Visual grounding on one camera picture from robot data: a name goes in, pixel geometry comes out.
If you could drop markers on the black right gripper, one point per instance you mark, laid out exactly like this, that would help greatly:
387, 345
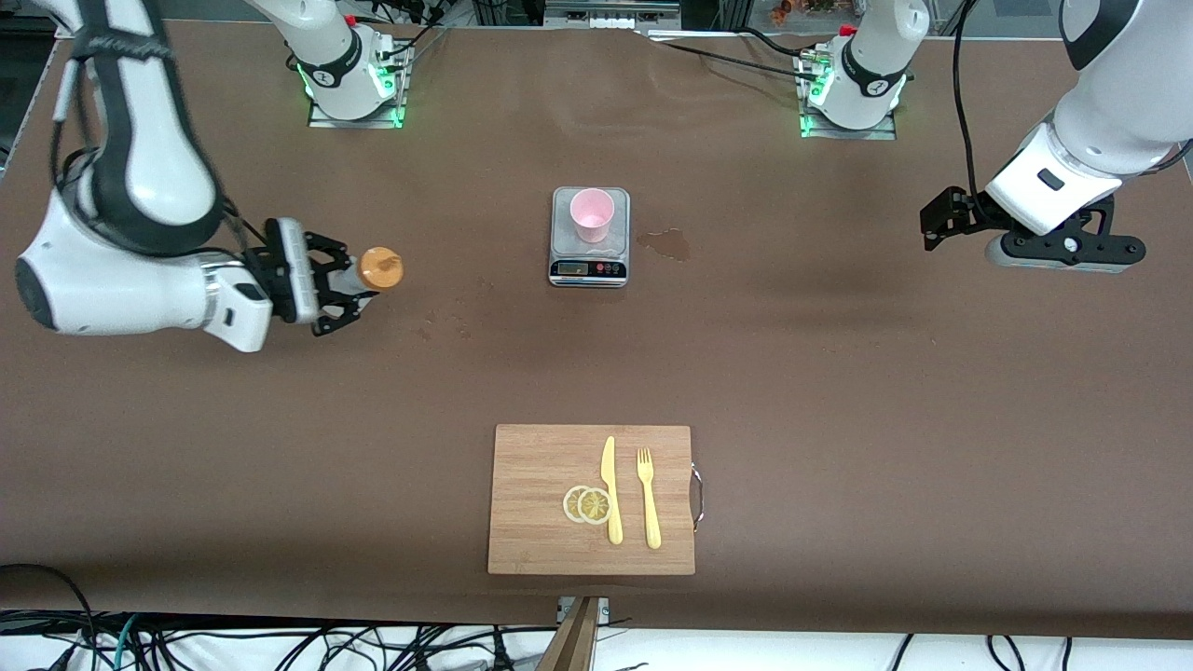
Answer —
272, 270

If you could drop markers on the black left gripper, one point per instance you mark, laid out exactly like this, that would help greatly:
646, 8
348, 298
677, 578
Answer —
960, 215

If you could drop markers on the clear orange-capped sauce bottle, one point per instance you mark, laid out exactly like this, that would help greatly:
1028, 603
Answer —
382, 268

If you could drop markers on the pink plastic cup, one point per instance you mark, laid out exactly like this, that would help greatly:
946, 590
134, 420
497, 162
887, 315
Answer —
593, 219

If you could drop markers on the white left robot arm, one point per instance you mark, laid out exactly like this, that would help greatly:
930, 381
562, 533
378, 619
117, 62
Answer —
1118, 102

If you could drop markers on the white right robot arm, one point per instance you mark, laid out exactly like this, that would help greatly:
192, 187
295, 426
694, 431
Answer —
112, 289

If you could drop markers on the table cover sheet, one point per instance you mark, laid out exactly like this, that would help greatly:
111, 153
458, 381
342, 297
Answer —
280, 419

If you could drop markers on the silver digital kitchen scale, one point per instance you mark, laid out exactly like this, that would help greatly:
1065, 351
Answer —
589, 268

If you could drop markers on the wooden cutting board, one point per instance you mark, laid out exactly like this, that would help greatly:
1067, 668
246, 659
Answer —
531, 466

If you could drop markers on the lemon slice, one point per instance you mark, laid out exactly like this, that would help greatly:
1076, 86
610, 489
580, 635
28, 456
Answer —
594, 506
569, 504

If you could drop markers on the yellow plastic knife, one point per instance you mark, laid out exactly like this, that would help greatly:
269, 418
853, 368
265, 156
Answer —
610, 475

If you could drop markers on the white power strip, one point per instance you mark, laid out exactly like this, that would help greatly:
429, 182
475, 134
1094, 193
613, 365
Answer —
610, 20

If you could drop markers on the yellow plastic fork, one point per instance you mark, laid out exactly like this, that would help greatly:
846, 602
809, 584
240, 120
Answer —
651, 513

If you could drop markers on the wooden beam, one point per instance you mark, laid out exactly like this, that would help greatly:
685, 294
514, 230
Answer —
573, 643

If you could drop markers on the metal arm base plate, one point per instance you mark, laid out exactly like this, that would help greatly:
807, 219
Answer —
354, 123
848, 134

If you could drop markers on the small metal bracket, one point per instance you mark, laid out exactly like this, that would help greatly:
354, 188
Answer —
604, 610

